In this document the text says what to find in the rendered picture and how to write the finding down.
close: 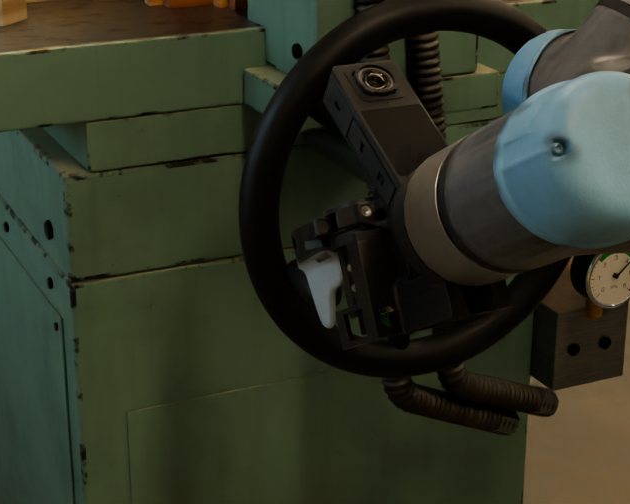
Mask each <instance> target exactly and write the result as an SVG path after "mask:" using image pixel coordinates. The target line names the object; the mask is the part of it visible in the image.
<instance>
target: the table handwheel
mask: <svg viewBox="0 0 630 504"><path fill-rule="evenodd" d="M434 31H456V32H464V33H469V34H474V35H478V36H481V37H484V38H487V39H489V40H492V41H494V42H496V43H498V44H500V45H502V46H503V47H505V48H506V49H508V50H509V51H511V52H512V53H513V54H514V55H516V53H517V52H518V51H519V50H520V49H521V48H522V47H523V45H525V44H526V43H527V42H528V41H529V40H531V39H533V38H535V37H537V36H539V35H541V34H543V33H546V32H547V30H546V29H545V28H544V27H543V26H542V25H540V24H539V23H538V22H537V21H535V20H534V19H533V18H531V17H530V16H529V15H527V14H525V13H524V12H522V11H520V10H519V9H517V8H515V7H513V6H511V5H509V4H507V3H505V2H502V1H500V0H386V1H384V2H381V3H378V4H376V5H374V6H371V7H369V8H367V9H365V10H363V11H361V12H359V13H357V14H355V15H354V16H352V17H350V18H349V19H347V20H345V21H344V22H342V23H341V24H339V25H338V26H336V27H335V28H334V29H332V30H331V31H330V32H328V33H327V34H326V35H325V36H323V37H322V38H321V39H320V40H319V41H318V42H316V43H315V44H314V45H313V46H312V47H311V48H310V49H309V50H308V51H307V52H306V53H305V54H304V55H303V56H302V57H301V58H300V59H299V60H298V62H297V63H296V64H295V65H294V66H293V67H292V69H291V70H290V71H289V72H288V74H287V75H286V76H285V78H284V79H283V80H282V82H281V83H280V85H279V86H278V88H277V89H276V91H275V92H274V94H273V96H272V97H271V99H270V101H269V102H268V104H267V106H266V108H265V110H264V112H263V114H262V116H261V118H260V120H259V122H258V124H257V127H256V129H255V132H254V134H253V137H252V140H251V142H250V145H249V149H248V152H247V155H246V159H245V163H244V167H243V172H242V178H241V184H240V193H239V208H238V212H239V234H240V241H241V247H242V252H243V257H244V261H245V264H246V268H247V271H248V274H249V277H250V280H251V282H252V285H253V287H254V289H255V292H256V294H257V296H258V298H259V300H260V302H261V303H262V305H263V307H264V308H265V310H266V312H267V313H268V315H269V316H270V317H271V319H272V320H273V321H274V323H275V324H276V325H277V326H278V327H279V328H280V330H281V331H282V332H283V333H284V334H285V335H286V336H287V337H288V338H289V339H290V340H291V341H293V342H294V343H295V344H296V345H297V346H299V347H300V348H301V349H303V350H304V351H305V352H307V353H308V354H310V355H311V356H313V357H315V358H316V359H318V360H320V361H322V362H324V363H326V364H328V365H330V366H332V367H335V368H337V369H340V370H343V371H346V372H350V373H354V374H358V375H364V376H370V377H381V378H402V377H412V376H419V375H424V374H429V373H433V372H437V371H440V370H443V369H446V368H449V367H452V366H455V365H457V364H460V363H462V362H464V361H466V360H468V359H470V358H472V357H474V356H476V355H478V354H480V353H482V352H483V351H485V350H486V349H488V348H490V347H491V346H493V345H494V344H496V343H497V342H499V341H500V340H501V339H503V338H504V337H505V336H507V335H508V334H509V333H510V332H512V331H513V330H514V329H515V328H516V327H518V326H519V325H520V324H521V323H522V322H523V321H524V320H525V319H526V318H527V317H528V316H529V315H530V314H531V313H532V312H533V311H534V310H535V309H536V308H537V307H538V305H539V304H540V303H541V302H542V301H543V300H544V298H545V297H546V296H547V294H548V293H549V292H550V291H551V289H552V288H553V286H554V285H555V283H556V282H557V281H558V279H559V278H560V276H561V274H562V273H563V271H564V269H565V268H566V266H567V264H568V262H569V260H570V259H571V257H568V258H565V259H562V260H559V261H556V262H553V263H550V264H548V265H545V266H542V267H539V268H536V269H532V270H529V271H527V272H523V273H520V274H517V275H516V276H515V277H514V279H513V280H512V281H511V282H510V283H509V284H508V286H507V289H508V294H509V298H510V302H511V307H509V308H505V309H502V310H499V311H494V312H488V313H486V316H487V317H486V318H483V319H479V320H476V321H473V322H470V323H466V324H463V325H460V326H456V327H453V328H450V329H447V330H443V331H440V332H438V333H434V334H431V335H428V336H424V337H420V338H414V339H410V334H408V335H407V334H401V335H395V336H390V337H387V340H374V341H371V342H368V343H365V344H362V345H359V346H356V347H352V348H349V349H345V350H343V347H342V343H341V338H340V333H339V329H338V326H336V325H334V326H333V327H332V328H326V327H325V326H324V325H323V324H322V322H321V320H320V318H319V315H318V312H317V311H316V310H315V309H314V308H313V307H312V306H311V305H309V304H308V303H307V302H306V301H305V300H304V299H303V298H302V297H301V295H300V294H299V293H298V292H297V291H296V289H295V288H294V287H293V285H292V283H291V282H290V280H289V279H288V278H287V277H286V273H285V269H286V266H287V263H286V259H285V256H284V252H283V247H282V242H281V235H280V224H279V207H280V195H281V187H282V182H283V177H284V173H285V169H286V165H287V162H288V159H289V156H290V153H291V150H292V148H293V145H294V143H295V141H296V138H297V136H298V134H299V132H300V130H301V128H302V126H303V124H304V123H305V121H306V119H307V118H308V116H310V117H311V118H313V119H314V120H315V121H317V122H318V123H319V124H321V125H322V126H323V127H325V128H326V129H323V130H315V131H307V132H304V133H303V134H304V140H305V142H306V144H307V145H308V146H309V147H310V148H311V149H312V150H314V151H315V152H317V153H319V154H320V155H322V156H323V157H325V158H327V159H328V160H330V161H331V162H333V163H335V164H336V165H338V166H339V167H341V168H343V169H344V170H346V171H347V172H349V173H351V174H352V175H354V176H355V177H357V178H358V179H360V180H362V181H363V182H365V183H366V184H368V185H370V186H371V187H373V186H372V184H371V183H370V181H369V179H368V178H367V176H366V174H365V172H364V171H363V169H362V167H361V166H360V164H359V162H358V161H357V159H356V157H355V155H354V154H353V152H352V150H351V149H350V147H349V145H348V143H347V142H346V140H345V138H344V137H343V135H342V133H341V132H340V130H339V128H338V126H337V125H336V123H335V121H334V120H333V118H332V116H331V114H330V113H329V111H328V109H327V108H326V106H325V104H324V103H323V97H324V96H323V95H324V94H325V91H326V87H327V84H328V81H329V78H330V75H331V71H332V68H333V66H339V65H348V64H356V63H358V62H359V61H360V60H362V59H363V58H365V57H366V56H368V55H369V54H371V53H372V52H374V51H376V50H378V49H380V48H382V47H384V46H386V45H388V44H390V43H392V42H395V41H397V40H400V39H403V38H406V37H409V36H412V35H417V34H421V33H427V32H434Z"/></svg>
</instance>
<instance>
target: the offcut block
mask: <svg viewBox="0 0 630 504"><path fill-rule="evenodd" d="M25 19H27V4H26V0H0V26H2V27H4V26H7V25H10V24H13V23H16V22H19V21H22V20H25Z"/></svg>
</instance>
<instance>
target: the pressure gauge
mask: <svg viewBox="0 0 630 504"><path fill-rule="evenodd" d="M629 262H630V253H616V254H590V255H579V256H574V258H573V261H572V264H571V269H570V278H571V282H572V285H573V287H574V289H575V290H576V291H577V292H578V293H579V294H581V295H582V296H584V297H585V298H586V301H585V306H586V308H587V311H586V316H587V317H588V318H592V319H597V318H600V317H602V311H603V308H606V309H610V308H615V307H618V306H621V305H623V304H624V303H626V302H627V301H628V300H630V264H629V265H628V266H627V267H626V268H625V269H624V270H623V272H622V273H621V274H620V275H619V278H618V279H615V278H613V274H614V273H617V274H618V273H619V272H620V271H621V270H622V269H623V268H624V267H625V266H626V265H627V264H628V263H629Z"/></svg>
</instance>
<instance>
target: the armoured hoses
mask: <svg viewBox="0 0 630 504"><path fill-rule="evenodd" d="M354 1H355V2H356V3H357V5H356V6H355V8H354V9H355V11H357V12H358V13H359V12H361V11H363V10H365V9H367V8H369V7H371V6H374V5H376V4H378V3H381V2H384V1H385V0H354ZM438 37H439V34H438V32H437V31H434V32H427V33H421V34H417V35H412V36H409V37H407V40H408V41H409V42H410V43H409V44H408V46H407V47H408V49H409V50H410V52H409V54H408V56H409V58H410V59H411V60H410V62H409V65H410V66H411V67H412V68H411V69H410V74H411V75H412V77H411V79H410V81H411V83H412V84H413V85H412V89H413V90H414V92H415V93H416V95H417V96H418V98H419V100H420V101H421V103H422V104H423V106H424V107H425V109H426V111H427V112H428V114H429V115H430V117H431V118H432V120H433V121H434V123H435V125H436V126H437V128H438V129H439V131H440V132H441V134H442V135H443V137H444V139H445V138H446V137H447V134H446V133H445V132H444V131H445V129H446V125H445V124H444V122H445V117H444V116H443V114H444V112H445V109H444V108H443V107H442V106H443V105H444V101H443V99H442V97H443V92H442V91H441V89H442V87H443V84H442V83H441V82H440V81H441V80H442V75H441V74H440V72H441V69H442V68H441V67H440V66H439V64H440V62H441V59H440V58H439V57H438V56H439V54H440V50H439V49H438V47H439V44H440V43H439V41H438V40H437V38H438ZM389 51H390V48H389V46H388V45H386V46H384V47H382V48H380V49H378V50H376V51H374V52H372V53H371V54H369V55H368V56H366V57H365V58H363V59H362V60H360V61H359V63H366V62H375V61H384V60H390V59H391V57H390V56H389V55H388V53H389ZM437 373H438V380H439V381H440V382H441V385H442V387H443V388H444V389H445V390H446V392H445V391H440V390H438V389H435V388H430V387H426V386H421V385H420V384H416V383H414V382H413V379H411V377H402V378H382V381H381V383H382V384H383V385H384V392H385V393H386V394H387V395H388V399H389V400H390V401H391V402H392V403H393V404H394V405H395V406H396V407H397V408H400V409H402V410H403V411H404V412H409V413H410V414H415V415H419V416H424V417H429V418H434V419H436V420H439V421H444V422H449V423H453V424H458V425H463V426H467V427H471V428H475V429H478V430H482V431H486V432H488V433H492V434H496V435H501V436H505V435H508V436H509V435H511V434H515V431H516V429H517V427H518V424H519V421H520V419H519V417H518V415H517V413H516V412H515V411H517V412H523V413H527V414H530V415H535V416H540V417H549V416H551V415H554V414H555V412H556V410H557V408H558V403H559V399H558V397H557V395H556V393H555V392H553V390H552V389H548V388H544V387H539V386H531V385H527V384H522V383H518V382H513V381H509V380H504V379H500V378H495V377H491V376H486V375H482V374H477V373H472V372H469V371H467V370H466V367H465V363H464V362H462V363H460V364H457V365H455V366H452V367H449V368H446V369H443V370H440V371H437Z"/></svg>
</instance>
